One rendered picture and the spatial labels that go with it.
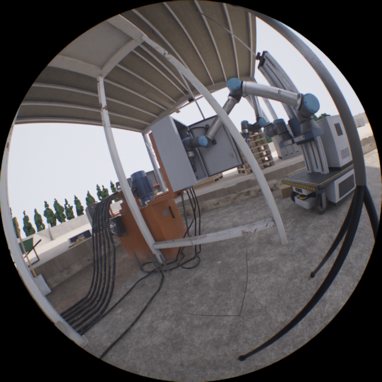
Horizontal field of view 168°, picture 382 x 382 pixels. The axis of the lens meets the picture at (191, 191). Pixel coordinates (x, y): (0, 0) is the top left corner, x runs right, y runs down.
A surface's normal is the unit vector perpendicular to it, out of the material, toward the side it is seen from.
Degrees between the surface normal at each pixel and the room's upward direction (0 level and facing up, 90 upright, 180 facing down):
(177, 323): 0
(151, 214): 90
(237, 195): 89
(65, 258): 90
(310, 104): 93
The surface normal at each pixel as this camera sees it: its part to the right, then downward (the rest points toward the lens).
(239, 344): -0.36, -0.93
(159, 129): -0.36, 0.22
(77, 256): 0.86, -0.29
